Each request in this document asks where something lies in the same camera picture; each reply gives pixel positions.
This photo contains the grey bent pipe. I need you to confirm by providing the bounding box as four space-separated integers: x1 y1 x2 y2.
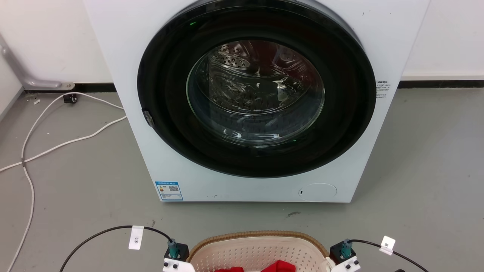
0 33 76 91

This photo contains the white cable tag with print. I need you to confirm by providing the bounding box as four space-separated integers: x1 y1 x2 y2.
128 225 145 251

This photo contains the steel washer drum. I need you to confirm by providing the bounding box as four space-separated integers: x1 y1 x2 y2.
187 39 326 147

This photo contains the blue energy label sticker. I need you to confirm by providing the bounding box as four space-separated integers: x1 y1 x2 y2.
155 181 184 201

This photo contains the white front-load washing machine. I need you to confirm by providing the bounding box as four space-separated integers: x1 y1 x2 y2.
83 0 431 203

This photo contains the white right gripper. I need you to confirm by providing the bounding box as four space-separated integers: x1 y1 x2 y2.
325 256 361 272

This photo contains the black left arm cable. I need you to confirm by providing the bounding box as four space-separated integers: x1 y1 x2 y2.
59 225 175 272

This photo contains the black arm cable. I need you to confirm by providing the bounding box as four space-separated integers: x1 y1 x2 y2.
59 225 175 272
347 239 430 272

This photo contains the beige plastic laundry basket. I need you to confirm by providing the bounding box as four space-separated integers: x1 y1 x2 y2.
186 230 330 272

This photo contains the long white floor cable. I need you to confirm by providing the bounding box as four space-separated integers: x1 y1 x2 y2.
6 92 126 272

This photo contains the red clothing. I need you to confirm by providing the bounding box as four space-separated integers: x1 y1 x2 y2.
214 260 296 272

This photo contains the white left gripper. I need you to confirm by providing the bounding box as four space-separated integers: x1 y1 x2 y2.
162 258 196 272

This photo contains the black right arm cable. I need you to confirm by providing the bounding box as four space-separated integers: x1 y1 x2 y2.
347 239 430 272

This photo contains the black round washer door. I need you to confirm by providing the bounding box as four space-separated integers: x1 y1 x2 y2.
137 0 377 178

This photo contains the round white filter cover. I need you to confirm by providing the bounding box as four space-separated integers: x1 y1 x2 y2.
298 183 338 202

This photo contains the small white cable tag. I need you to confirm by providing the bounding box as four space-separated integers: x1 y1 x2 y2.
379 235 396 256

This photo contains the white text sticker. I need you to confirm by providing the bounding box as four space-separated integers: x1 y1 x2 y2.
375 80 392 100

